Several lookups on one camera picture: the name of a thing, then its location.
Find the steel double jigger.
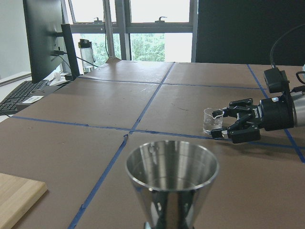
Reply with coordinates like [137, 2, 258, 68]
[125, 140, 220, 229]

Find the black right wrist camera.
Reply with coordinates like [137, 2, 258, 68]
[264, 67, 289, 93]

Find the clear water bottle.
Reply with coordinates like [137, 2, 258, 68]
[78, 39, 95, 74]

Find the black computer monitor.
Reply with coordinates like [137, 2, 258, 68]
[23, 0, 80, 83]

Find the black keyboard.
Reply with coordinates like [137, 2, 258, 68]
[0, 80, 49, 115]

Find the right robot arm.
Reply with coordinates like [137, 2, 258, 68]
[211, 67, 305, 144]

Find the aluminium frame post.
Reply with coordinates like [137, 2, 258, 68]
[103, 0, 115, 62]

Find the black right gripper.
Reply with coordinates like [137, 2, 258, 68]
[211, 94, 295, 144]

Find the bamboo cutting board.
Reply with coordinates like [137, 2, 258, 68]
[0, 173, 48, 229]

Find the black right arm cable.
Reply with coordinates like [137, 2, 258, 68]
[269, 22, 305, 70]

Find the clear glass cup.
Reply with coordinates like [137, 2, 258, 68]
[203, 108, 224, 135]

